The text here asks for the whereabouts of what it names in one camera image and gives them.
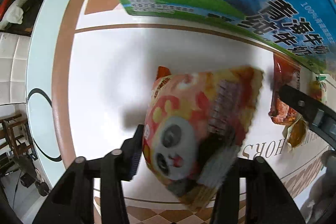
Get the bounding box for white chair near left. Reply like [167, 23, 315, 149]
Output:
[0, 32, 30, 105]

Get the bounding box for checkered table mat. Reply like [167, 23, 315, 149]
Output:
[51, 0, 336, 224]

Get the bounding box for brown red snack packet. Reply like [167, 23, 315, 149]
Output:
[268, 54, 301, 126]

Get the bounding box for panda orange snack packet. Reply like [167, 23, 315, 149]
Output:
[142, 66, 264, 211]

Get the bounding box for round pastry in wrapper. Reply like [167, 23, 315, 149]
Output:
[282, 114, 308, 153]

